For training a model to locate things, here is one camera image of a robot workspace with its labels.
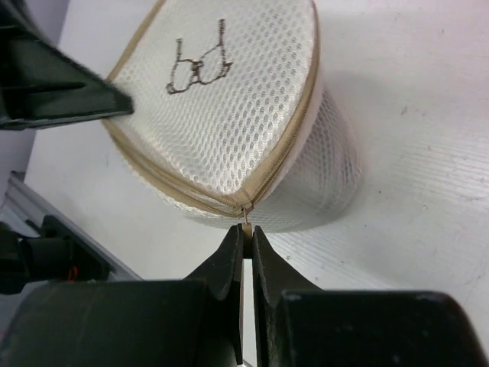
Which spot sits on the aluminium mounting rail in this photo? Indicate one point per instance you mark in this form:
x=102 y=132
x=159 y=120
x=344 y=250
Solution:
x=28 y=213

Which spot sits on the white mesh laundry bag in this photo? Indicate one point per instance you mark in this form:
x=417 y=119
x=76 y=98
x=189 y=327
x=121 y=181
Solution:
x=232 y=120

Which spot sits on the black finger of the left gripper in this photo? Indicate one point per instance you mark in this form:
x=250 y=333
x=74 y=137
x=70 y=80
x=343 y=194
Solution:
x=43 y=88

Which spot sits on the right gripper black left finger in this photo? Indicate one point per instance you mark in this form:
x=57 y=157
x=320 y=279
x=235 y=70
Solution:
x=195 y=321

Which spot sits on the beige zipper pull tab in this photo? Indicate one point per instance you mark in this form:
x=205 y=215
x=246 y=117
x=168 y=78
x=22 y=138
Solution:
x=247 y=230

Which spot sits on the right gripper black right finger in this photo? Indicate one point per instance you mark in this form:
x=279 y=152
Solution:
x=300 y=324

